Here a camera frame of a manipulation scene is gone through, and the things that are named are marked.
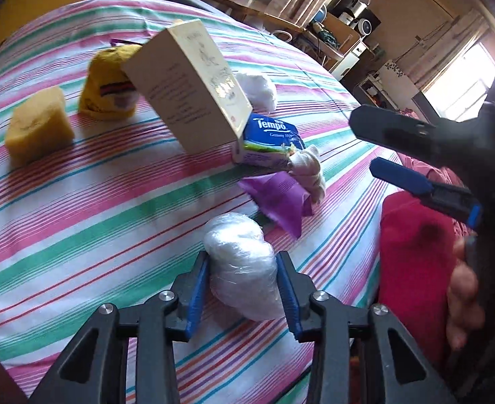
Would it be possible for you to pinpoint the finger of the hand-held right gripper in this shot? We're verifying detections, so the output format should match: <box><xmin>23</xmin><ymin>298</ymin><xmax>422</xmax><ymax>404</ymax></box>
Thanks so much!
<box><xmin>350</xmin><ymin>106</ymin><xmax>462</xmax><ymax>165</ymax></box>
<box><xmin>369</xmin><ymin>158</ymin><xmax>483</xmax><ymax>230</ymax></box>

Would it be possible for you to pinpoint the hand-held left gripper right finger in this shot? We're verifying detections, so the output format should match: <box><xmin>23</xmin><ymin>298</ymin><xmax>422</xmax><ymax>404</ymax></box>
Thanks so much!
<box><xmin>276</xmin><ymin>250</ymin><xmax>458</xmax><ymax>404</ymax></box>

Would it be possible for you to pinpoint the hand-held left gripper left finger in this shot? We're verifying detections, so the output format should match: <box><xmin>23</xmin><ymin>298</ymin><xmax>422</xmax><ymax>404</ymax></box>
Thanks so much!
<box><xmin>29</xmin><ymin>250</ymin><xmax>212</xmax><ymax>404</ymax></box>

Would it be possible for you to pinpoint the white plastic-wrapped ball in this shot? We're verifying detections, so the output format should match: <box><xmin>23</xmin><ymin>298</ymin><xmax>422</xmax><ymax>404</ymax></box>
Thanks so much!
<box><xmin>203</xmin><ymin>214</ymin><xmax>286</xmax><ymax>321</ymax></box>
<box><xmin>235</xmin><ymin>72</ymin><xmax>278</xmax><ymax>112</ymax></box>

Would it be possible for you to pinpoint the blue tissue pack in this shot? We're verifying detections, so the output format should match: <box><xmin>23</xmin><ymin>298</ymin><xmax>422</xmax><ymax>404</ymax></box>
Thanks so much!
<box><xmin>232</xmin><ymin>112</ymin><xmax>306</xmax><ymax>171</ymax></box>

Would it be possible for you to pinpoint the person's right hand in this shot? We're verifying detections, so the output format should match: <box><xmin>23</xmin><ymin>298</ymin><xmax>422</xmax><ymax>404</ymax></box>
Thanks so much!
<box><xmin>446</xmin><ymin>238</ymin><xmax>486</xmax><ymax>351</ymax></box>

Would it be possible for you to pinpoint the pink cloth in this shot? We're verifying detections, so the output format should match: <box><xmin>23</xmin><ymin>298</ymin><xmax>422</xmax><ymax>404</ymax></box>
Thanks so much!
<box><xmin>394</xmin><ymin>151</ymin><xmax>471</xmax><ymax>236</ymax></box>

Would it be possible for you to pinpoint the bright window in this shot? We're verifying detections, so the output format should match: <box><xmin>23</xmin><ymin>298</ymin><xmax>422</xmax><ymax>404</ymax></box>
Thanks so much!
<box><xmin>420</xmin><ymin>42</ymin><xmax>495</xmax><ymax>123</ymax></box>

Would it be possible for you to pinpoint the red garment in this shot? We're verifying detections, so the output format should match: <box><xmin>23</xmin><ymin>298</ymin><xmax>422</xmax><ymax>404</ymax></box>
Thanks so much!
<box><xmin>378</xmin><ymin>191</ymin><xmax>475</xmax><ymax>367</ymax></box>

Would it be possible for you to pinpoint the white knotted cloth bundle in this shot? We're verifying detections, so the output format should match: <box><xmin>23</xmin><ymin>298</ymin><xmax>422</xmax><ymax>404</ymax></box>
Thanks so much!
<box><xmin>288</xmin><ymin>144</ymin><xmax>327</xmax><ymax>203</ymax></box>

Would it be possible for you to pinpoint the purple packet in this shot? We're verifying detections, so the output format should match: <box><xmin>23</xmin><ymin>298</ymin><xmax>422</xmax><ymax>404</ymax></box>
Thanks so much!
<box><xmin>238</xmin><ymin>172</ymin><xmax>314</xmax><ymax>238</ymax></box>

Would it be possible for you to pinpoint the black round speaker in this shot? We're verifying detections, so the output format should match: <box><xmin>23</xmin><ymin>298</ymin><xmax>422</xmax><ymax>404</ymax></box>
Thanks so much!
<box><xmin>357</xmin><ymin>8</ymin><xmax>382</xmax><ymax>36</ymax></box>

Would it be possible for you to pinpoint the striped tablecloth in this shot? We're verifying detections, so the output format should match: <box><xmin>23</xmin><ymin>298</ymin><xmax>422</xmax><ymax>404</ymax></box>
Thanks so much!
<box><xmin>0</xmin><ymin>0</ymin><xmax>403</xmax><ymax>404</ymax></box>

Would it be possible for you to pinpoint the silver appliance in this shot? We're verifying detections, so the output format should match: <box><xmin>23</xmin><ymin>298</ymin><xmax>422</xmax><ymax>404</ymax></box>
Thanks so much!
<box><xmin>331</xmin><ymin>0</ymin><xmax>370</xmax><ymax>22</ymax></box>

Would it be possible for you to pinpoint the wooden desk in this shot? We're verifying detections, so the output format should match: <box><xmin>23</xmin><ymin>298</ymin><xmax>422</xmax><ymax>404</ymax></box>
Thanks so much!
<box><xmin>186</xmin><ymin>0</ymin><xmax>383</xmax><ymax>72</ymax></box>

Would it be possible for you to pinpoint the cream cardboard box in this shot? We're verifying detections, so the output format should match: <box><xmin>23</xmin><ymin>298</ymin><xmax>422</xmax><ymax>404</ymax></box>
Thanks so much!
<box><xmin>122</xmin><ymin>19</ymin><xmax>254</xmax><ymax>154</ymax></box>

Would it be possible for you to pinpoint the yellow sponge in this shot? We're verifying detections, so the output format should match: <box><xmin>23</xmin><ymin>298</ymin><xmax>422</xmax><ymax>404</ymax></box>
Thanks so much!
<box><xmin>5</xmin><ymin>86</ymin><xmax>75</xmax><ymax>165</ymax></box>

